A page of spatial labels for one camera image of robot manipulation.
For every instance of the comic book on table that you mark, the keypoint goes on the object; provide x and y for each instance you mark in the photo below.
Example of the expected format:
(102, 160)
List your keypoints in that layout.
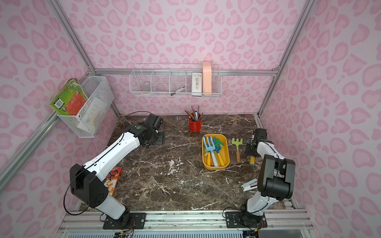
(112, 179)

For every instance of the white paper in basket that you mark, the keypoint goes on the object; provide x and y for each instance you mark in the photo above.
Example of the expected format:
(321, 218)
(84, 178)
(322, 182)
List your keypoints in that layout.
(92, 117)

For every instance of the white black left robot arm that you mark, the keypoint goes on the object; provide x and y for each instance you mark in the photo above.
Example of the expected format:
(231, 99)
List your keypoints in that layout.
(87, 181)

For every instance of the yellow plastic storage box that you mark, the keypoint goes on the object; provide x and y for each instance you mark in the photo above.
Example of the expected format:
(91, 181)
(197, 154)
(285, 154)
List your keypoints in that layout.
(221, 153)

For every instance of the white card on shelf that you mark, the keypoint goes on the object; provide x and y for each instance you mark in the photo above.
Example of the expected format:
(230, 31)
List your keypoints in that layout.
(196, 84)

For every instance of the red pencil cup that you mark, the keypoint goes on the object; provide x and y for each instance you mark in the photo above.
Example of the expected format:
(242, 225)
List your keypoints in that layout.
(194, 126)

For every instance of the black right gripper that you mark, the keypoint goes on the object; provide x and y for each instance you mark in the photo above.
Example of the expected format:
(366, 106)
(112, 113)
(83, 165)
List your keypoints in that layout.
(250, 148)

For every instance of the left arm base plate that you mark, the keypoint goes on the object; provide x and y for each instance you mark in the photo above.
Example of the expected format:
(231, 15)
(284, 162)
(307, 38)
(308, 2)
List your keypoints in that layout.
(127, 221)

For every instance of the light blue hand fork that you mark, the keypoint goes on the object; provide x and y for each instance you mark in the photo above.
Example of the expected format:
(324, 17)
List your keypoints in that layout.
(210, 147)

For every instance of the pen on shelf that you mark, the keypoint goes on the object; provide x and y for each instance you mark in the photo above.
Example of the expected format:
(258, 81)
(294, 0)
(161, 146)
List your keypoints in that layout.
(178, 91)

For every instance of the white stapler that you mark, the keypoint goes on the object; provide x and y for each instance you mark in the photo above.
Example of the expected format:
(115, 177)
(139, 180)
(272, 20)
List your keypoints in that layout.
(250, 185)

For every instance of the light green hand rake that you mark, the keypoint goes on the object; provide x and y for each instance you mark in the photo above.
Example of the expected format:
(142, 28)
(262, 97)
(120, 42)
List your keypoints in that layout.
(237, 142)

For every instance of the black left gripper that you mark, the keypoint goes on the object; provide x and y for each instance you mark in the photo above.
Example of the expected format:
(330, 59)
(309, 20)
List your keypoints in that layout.
(159, 138)

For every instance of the green red book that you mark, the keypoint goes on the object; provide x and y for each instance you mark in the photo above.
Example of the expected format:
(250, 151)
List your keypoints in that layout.
(70, 99)

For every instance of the pink box on shelf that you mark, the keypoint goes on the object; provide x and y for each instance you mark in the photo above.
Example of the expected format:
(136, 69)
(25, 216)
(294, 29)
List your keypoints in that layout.
(207, 77)

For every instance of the white mesh wall basket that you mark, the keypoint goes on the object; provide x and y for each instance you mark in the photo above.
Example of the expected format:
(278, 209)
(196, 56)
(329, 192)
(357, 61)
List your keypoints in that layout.
(93, 87)

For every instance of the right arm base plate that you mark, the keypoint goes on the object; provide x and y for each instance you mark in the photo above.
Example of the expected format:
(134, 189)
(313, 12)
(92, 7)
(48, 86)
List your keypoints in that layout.
(237, 219)

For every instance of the teal cultivator yellow handle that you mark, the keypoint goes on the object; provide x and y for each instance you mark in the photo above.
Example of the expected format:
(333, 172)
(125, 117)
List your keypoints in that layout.
(250, 153)

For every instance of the white wire wall shelf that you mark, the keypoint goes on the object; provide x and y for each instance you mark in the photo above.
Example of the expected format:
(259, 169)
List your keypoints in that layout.
(160, 79)

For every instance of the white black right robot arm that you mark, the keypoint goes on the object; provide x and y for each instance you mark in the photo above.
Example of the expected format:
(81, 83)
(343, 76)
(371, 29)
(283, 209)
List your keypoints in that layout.
(275, 181)

